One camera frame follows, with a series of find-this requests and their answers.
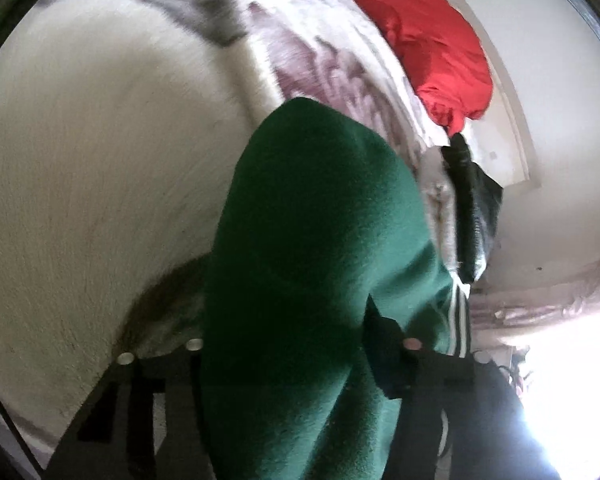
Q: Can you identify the red cloth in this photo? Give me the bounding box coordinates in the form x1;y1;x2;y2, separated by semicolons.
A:
336;0;495;132

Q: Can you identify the black garment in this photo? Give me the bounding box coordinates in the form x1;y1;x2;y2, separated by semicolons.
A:
440;132;504;285

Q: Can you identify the floral plush blanket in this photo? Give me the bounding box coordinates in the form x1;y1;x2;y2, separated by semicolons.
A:
0;0;463;466

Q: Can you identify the green and cream varsity jacket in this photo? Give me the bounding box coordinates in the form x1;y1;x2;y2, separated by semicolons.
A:
200;97;474;480

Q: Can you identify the pink curtain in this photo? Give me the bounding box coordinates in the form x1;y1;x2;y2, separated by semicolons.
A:
467;252;600;348

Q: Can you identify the cream headboard panel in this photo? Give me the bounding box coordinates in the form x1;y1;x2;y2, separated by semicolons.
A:
445;0;532;188

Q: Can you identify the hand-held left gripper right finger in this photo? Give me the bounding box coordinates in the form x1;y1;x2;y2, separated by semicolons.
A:
364;302;557;480

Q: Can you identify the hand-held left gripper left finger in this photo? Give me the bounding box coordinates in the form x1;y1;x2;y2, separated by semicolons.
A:
45;339;217;480

